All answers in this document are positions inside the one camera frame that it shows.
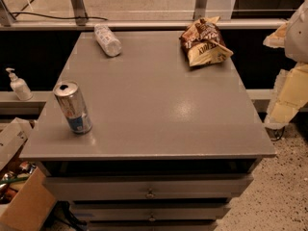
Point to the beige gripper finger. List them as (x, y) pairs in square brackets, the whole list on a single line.
[(290, 94), (277, 38)]

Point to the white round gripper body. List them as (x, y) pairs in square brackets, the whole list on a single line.
[(297, 36)]

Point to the clear plastic water bottle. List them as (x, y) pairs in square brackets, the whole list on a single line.
[(107, 40)]

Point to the white pump dispenser bottle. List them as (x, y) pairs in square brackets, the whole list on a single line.
[(19, 86)]

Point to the brown chip bag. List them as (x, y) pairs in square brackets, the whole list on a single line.
[(203, 43)]

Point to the grey drawer cabinet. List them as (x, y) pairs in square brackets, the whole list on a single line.
[(192, 136)]

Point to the top drawer knob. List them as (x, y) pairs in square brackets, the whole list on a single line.
[(150, 194)]

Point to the drawer knob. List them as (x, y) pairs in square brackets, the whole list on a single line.
[(152, 218), (150, 194)]

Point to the silver blue drink can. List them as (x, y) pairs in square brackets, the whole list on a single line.
[(73, 106)]

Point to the cardboard box with items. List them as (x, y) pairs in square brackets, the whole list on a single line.
[(29, 202)]

